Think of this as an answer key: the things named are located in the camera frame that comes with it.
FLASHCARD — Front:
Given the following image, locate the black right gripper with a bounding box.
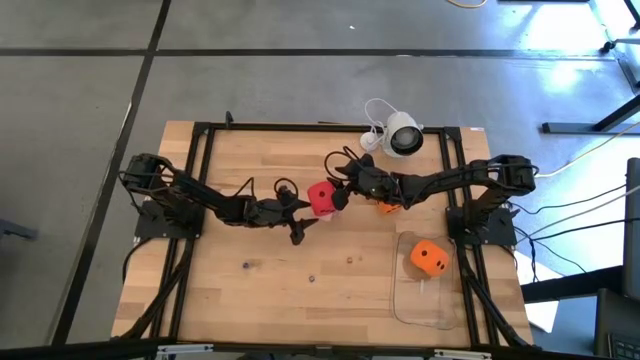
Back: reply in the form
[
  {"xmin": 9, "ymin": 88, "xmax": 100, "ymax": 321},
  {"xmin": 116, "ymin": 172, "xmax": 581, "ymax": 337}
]
[{"xmin": 331, "ymin": 153, "xmax": 401, "ymax": 212}]

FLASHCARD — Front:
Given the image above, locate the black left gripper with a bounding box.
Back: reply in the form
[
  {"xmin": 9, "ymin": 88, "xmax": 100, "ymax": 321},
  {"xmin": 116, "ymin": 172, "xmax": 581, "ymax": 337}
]
[{"xmin": 243, "ymin": 196, "xmax": 320, "ymax": 246}]

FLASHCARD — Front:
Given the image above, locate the large red foam die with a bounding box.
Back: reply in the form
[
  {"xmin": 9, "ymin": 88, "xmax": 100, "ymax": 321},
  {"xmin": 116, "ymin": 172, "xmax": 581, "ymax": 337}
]
[{"xmin": 306, "ymin": 180, "xmax": 338, "ymax": 217}]

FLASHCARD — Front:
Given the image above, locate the large orange foam die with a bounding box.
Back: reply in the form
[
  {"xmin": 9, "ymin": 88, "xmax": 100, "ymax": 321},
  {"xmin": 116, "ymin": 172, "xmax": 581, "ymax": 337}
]
[
  {"xmin": 375, "ymin": 199, "xmax": 403, "ymax": 216},
  {"xmin": 410, "ymin": 239, "xmax": 451, "ymax": 279}
]

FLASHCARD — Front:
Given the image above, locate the white round puck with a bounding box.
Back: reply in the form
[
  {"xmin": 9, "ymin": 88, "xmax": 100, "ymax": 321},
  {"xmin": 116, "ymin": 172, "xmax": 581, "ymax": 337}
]
[{"xmin": 359, "ymin": 131, "xmax": 383, "ymax": 154}]

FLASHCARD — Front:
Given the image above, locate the clear plastic tray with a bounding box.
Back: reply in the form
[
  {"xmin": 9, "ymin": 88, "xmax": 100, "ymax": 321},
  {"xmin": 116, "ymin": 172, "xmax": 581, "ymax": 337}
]
[{"xmin": 389, "ymin": 230, "xmax": 459, "ymax": 331}]

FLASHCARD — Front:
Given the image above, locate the silver aluminium profile bar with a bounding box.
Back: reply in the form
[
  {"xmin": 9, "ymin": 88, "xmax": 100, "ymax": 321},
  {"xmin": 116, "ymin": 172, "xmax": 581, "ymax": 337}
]
[
  {"xmin": 156, "ymin": 343, "xmax": 215, "ymax": 357},
  {"xmin": 433, "ymin": 348, "xmax": 494, "ymax": 360}
]

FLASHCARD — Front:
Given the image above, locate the black stand foot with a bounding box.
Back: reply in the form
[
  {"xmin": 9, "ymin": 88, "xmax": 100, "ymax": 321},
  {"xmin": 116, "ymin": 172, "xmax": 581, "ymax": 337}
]
[{"xmin": 542, "ymin": 94, "xmax": 640, "ymax": 135}]

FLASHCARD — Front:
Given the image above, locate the black legged desk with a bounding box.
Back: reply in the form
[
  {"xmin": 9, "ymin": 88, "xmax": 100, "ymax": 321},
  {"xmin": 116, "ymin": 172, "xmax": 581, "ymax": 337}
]
[{"xmin": 519, "ymin": 157, "xmax": 640, "ymax": 304}]

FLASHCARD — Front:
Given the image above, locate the black keyboard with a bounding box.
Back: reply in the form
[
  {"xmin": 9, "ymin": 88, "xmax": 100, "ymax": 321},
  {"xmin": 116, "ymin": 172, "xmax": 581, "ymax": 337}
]
[{"xmin": 607, "ymin": 332, "xmax": 640, "ymax": 360}]

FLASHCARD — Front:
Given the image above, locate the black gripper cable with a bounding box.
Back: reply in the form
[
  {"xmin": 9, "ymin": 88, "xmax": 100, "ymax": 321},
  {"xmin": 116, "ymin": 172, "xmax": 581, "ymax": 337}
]
[
  {"xmin": 323, "ymin": 146, "xmax": 364, "ymax": 181},
  {"xmin": 234, "ymin": 176, "xmax": 300, "ymax": 202}
]

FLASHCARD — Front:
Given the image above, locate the black aluminium table frame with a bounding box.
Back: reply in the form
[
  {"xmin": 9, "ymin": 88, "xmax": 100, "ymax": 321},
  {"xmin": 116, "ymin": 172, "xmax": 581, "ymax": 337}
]
[{"xmin": 112, "ymin": 110, "xmax": 541, "ymax": 351}]

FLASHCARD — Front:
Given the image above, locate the white round camera device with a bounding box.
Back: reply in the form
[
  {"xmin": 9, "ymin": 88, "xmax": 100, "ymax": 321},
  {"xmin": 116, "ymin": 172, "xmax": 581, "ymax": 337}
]
[{"xmin": 382, "ymin": 111, "xmax": 425, "ymax": 159}]

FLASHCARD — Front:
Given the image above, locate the white device cable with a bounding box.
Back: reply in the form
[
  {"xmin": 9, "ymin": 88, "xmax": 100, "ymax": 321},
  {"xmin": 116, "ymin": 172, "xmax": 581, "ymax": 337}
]
[{"xmin": 363, "ymin": 97, "xmax": 400, "ymax": 146}]

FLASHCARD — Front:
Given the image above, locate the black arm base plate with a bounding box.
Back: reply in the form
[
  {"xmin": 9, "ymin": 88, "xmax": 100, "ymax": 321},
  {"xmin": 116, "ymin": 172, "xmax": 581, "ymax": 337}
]
[
  {"xmin": 445, "ymin": 206, "xmax": 519, "ymax": 247},
  {"xmin": 133, "ymin": 198, "xmax": 205, "ymax": 240}
]

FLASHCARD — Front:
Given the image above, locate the black floor cable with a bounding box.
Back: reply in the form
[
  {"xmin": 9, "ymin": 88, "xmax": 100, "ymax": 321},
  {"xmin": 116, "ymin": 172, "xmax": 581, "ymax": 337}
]
[{"xmin": 513, "ymin": 216, "xmax": 640, "ymax": 242}]

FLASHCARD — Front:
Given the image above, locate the pale yellow power cable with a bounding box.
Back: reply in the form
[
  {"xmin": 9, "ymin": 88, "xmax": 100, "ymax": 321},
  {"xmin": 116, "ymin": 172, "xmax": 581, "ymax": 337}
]
[{"xmin": 537, "ymin": 133, "xmax": 640, "ymax": 179}]

